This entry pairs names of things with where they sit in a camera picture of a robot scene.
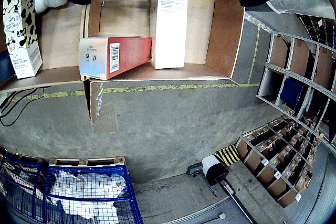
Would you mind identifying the blue bin in rack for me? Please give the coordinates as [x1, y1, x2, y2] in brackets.
[279, 78, 306, 110]

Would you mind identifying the yellow black striped barrier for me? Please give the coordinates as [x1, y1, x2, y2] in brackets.
[214, 145, 241, 167]

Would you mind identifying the shelf of small cardboard bins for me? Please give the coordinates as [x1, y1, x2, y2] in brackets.
[235, 113, 329, 209]

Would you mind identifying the white cow print box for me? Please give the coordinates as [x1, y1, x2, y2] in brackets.
[2, 0, 43, 80]

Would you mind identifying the white plastic sheeting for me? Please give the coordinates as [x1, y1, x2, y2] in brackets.
[51, 170, 128, 223]

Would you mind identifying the white and black device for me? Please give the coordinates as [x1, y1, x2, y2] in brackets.
[201, 155, 229, 186]

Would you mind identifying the tall white carton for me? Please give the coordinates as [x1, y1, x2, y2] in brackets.
[149, 0, 190, 70]

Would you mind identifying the dark blue product box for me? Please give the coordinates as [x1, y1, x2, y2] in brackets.
[0, 49, 16, 84]

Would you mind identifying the holographic silver product box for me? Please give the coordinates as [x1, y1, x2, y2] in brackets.
[79, 37, 152, 80]

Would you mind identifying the grey metal shelving rack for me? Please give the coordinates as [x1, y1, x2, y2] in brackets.
[256, 14, 336, 156]

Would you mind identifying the thin black floor cable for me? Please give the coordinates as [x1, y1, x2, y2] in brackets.
[0, 86, 52, 127]

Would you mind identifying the black metal rod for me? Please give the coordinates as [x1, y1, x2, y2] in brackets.
[219, 179, 257, 224]

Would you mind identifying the small dark floor box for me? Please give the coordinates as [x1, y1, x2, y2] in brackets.
[186, 163, 204, 175]

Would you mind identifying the divided cardboard box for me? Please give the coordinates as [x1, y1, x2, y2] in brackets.
[0, 0, 246, 125]

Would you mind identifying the blue wire mesh crate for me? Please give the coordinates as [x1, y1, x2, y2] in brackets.
[0, 155, 46, 223]
[43, 165, 144, 224]

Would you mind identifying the wooden pallet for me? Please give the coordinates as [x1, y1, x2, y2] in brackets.
[0, 151, 45, 164]
[48, 155, 127, 167]

